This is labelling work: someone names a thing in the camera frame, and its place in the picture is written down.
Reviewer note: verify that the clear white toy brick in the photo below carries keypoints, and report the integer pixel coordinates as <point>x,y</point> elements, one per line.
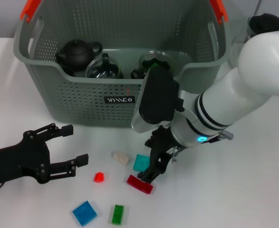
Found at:
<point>120,158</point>

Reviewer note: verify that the small red toy brick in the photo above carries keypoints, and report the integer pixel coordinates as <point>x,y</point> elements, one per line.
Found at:
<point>99,177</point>

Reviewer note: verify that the grey perforated storage basket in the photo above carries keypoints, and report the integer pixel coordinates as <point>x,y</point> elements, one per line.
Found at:
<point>82,107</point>

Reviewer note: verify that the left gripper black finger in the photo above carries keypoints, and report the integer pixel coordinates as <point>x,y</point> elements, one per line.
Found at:
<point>67,130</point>
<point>82,159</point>

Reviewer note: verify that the green toy brick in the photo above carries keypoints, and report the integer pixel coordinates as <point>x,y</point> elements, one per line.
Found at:
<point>156,64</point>
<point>117,214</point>

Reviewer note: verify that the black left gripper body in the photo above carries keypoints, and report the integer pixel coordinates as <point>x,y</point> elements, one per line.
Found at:
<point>13,162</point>

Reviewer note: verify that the black clay teapot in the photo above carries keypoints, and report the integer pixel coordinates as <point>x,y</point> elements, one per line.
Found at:
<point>77,53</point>

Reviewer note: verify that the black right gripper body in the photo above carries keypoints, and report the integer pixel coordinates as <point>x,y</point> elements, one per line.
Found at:
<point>161,145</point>

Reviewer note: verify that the blue square toy brick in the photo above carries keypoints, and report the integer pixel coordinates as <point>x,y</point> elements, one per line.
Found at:
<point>84,213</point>

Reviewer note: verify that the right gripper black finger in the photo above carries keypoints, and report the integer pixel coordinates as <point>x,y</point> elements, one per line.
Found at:
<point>147,173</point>
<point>163,167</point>

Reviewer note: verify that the dark red toy brick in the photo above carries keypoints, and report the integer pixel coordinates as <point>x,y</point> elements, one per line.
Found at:
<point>137,183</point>

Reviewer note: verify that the teal square toy brick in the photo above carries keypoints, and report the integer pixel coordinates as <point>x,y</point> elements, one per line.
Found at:
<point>140,162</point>

